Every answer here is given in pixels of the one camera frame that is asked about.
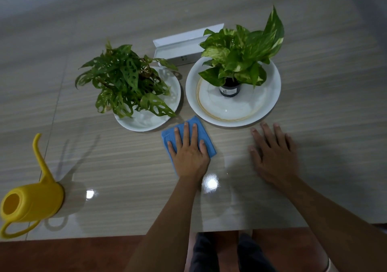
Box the person's left hand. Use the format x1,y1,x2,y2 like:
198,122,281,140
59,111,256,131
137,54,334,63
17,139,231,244
167,122,211,180

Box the blue cleaning cloth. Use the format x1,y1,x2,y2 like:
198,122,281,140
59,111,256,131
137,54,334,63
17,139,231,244
161,116,217,172

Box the person's right hand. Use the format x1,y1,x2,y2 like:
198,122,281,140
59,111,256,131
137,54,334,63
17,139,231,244
248,121,300,191

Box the green holey-leaf plant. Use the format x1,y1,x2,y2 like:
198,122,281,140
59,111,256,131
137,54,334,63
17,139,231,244
75,40,179,119

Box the person's left forearm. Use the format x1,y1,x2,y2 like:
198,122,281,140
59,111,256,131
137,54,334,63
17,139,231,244
125,175,205,272

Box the large white plate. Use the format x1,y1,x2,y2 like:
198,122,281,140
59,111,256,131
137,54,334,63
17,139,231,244
185,56,282,128

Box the black plant pot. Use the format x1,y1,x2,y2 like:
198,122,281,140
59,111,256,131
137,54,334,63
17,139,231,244
219,78,242,98

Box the person's right forearm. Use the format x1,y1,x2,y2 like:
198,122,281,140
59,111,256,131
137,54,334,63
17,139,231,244
280,178,387,272

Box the white cardboard box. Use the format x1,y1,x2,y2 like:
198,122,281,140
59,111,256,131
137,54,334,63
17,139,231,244
153,23,225,67

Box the small white plate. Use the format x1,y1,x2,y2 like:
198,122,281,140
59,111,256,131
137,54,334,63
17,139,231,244
114,66,182,132

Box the person's dark shorts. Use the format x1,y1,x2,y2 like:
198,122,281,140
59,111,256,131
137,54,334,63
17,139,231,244
189,232,277,272

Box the variegated green pothos plant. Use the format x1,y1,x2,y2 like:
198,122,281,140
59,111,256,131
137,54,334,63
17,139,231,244
198,5,285,88

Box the yellow plastic watering can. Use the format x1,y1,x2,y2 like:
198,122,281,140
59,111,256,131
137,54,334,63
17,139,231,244
0,133,65,240

